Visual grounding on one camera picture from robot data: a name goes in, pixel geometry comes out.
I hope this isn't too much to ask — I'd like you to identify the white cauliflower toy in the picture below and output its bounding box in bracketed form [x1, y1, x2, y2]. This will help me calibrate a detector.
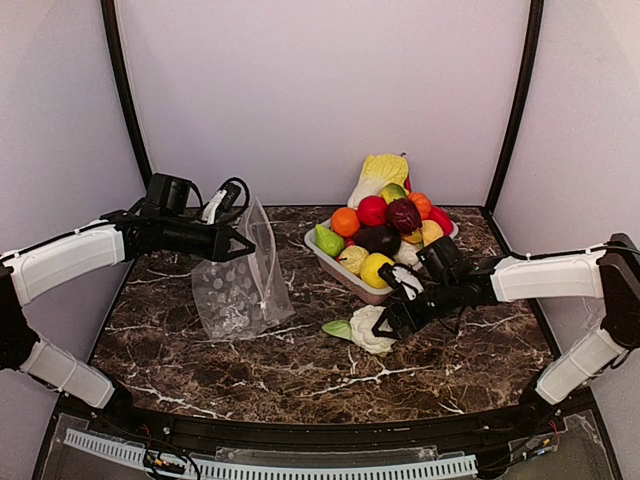
[322, 305, 395, 356]

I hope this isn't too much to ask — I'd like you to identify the clear dotted zip top bag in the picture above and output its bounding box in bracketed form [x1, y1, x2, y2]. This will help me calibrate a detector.
[191, 199, 295, 342]

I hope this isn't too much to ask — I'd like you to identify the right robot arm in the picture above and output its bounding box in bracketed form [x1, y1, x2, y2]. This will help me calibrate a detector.
[372, 234, 639, 405]

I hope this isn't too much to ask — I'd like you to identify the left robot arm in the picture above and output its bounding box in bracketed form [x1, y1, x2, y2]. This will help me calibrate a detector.
[1, 173, 255, 410]

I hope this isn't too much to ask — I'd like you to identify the pink plastic food tray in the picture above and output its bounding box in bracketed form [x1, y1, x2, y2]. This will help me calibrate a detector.
[305, 217, 457, 305]

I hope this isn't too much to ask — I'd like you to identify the yellow lemon toy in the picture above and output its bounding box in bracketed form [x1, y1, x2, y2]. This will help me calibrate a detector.
[360, 253, 395, 289]

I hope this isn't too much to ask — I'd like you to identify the white garlic toy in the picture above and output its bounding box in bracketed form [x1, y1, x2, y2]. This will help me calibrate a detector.
[394, 241, 421, 267]

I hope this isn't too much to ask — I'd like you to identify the pale yellow cabbage toy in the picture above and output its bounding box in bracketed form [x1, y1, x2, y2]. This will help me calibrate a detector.
[337, 245, 369, 276]

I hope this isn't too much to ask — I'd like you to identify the yellow bun toy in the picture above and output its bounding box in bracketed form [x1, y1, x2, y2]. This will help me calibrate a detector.
[421, 220, 444, 246]

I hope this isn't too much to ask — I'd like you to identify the red pepper toy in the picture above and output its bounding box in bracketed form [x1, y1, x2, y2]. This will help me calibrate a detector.
[428, 206, 454, 236]

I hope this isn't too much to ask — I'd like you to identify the green chayote toy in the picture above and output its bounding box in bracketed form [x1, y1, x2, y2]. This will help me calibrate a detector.
[314, 224, 345, 258]

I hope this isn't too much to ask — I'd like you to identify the orange fruit toy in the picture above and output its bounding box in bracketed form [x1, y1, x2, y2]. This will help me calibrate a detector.
[331, 207, 361, 238]

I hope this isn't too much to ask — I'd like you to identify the orange pumpkin toy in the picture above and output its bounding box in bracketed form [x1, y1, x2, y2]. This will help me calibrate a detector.
[408, 192, 432, 220]

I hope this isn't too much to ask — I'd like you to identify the red apple toy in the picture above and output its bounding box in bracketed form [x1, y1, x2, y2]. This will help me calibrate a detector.
[356, 195, 387, 227]

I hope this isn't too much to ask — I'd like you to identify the green yellow mango toy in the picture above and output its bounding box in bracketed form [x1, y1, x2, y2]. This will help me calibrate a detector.
[378, 183, 408, 204]

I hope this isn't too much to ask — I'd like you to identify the napa cabbage toy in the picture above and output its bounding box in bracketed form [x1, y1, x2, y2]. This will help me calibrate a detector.
[347, 154, 409, 209]

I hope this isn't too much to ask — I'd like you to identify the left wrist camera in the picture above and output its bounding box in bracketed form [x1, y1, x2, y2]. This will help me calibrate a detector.
[199, 177, 251, 225]

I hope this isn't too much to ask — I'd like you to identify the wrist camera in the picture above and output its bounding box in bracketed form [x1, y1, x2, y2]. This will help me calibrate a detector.
[378, 263, 424, 301]
[199, 177, 251, 225]

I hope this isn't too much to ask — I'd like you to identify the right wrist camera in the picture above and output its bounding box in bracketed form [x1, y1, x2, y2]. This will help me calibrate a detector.
[378, 263, 424, 301]

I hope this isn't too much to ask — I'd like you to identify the white slotted cable duct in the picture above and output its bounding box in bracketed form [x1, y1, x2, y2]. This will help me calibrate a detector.
[64, 428, 478, 479]

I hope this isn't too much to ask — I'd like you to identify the black curved front rail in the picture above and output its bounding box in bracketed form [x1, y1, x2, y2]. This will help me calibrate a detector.
[90, 406, 565, 454]

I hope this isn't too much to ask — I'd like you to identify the left black frame post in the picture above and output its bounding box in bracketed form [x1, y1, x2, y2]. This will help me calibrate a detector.
[100, 0, 153, 187]

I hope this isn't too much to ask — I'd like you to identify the black frame post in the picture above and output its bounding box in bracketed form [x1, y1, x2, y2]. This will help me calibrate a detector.
[484, 0, 545, 216]
[100, 0, 153, 187]

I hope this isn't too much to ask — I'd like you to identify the right black frame post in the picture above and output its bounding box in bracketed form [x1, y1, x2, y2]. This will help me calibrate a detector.
[484, 0, 545, 216]

